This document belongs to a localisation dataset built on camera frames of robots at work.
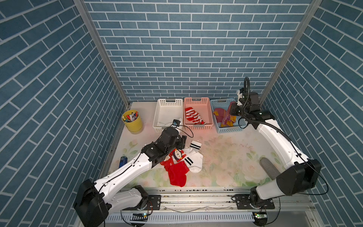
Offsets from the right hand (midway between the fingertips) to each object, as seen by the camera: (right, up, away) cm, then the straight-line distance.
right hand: (233, 107), depth 81 cm
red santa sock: (-33, -39, +3) cm, 51 cm away
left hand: (-28, -17, -3) cm, 32 cm away
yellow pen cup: (-65, -8, +14) cm, 67 cm away
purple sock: (-4, -3, +21) cm, 21 cm away
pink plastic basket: (-19, -4, +29) cm, 35 cm away
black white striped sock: (-23, -35, +7) cm, 42 cm away
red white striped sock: (-23, -5, +26) cm, 35 cm away
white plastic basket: (-43, -3, +33) cm, 54 cm away
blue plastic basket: (0, -13, +17) cm, 22 cm away
